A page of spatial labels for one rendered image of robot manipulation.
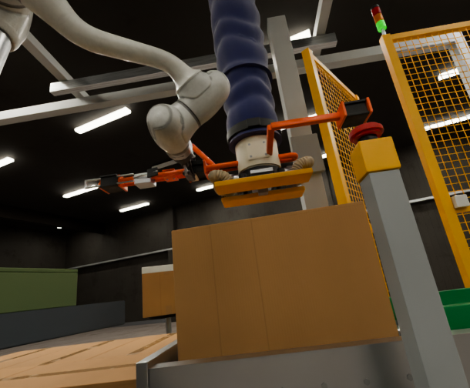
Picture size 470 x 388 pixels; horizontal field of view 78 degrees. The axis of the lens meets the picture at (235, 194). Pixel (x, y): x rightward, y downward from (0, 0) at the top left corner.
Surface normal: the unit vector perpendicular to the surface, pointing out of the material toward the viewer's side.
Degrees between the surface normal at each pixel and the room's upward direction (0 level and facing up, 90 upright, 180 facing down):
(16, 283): 90
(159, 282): 90
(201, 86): 109
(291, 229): 90
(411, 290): 90
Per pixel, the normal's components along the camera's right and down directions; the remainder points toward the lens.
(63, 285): 0.91, -0.23
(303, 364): -0.11, -0.30
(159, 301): 0.21, -0.33
